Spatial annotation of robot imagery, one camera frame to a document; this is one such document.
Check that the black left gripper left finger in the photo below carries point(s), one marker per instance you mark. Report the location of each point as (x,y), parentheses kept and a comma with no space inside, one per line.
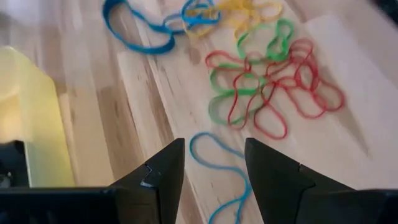
(158,186)

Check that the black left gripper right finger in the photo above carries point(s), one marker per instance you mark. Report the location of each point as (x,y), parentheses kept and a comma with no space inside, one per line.
(273,186)

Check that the red rubber band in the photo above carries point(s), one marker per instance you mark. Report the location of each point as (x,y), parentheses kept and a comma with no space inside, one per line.
(335,105)
(273,135)
(303,40)
(217,53)
(231,109)

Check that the thin light blue rubber band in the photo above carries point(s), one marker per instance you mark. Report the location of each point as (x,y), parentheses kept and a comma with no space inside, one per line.
(224,169)
(178,31)

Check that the green rubber band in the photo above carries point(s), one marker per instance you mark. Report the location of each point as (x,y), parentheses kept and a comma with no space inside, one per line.
(241,40)
(230,92)
(213,109)
(290,34)

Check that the wide blue rubber band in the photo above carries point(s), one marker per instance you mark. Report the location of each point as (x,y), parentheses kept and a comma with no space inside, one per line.
(146,49)

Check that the yellow rubber band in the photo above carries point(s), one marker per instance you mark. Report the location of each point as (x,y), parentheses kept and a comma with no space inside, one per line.
(273,14)
(199,34)
(230,4)
(239,29)

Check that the yellow translucent plastic bin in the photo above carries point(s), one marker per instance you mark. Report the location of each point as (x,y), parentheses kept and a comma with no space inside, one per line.
(31,124)

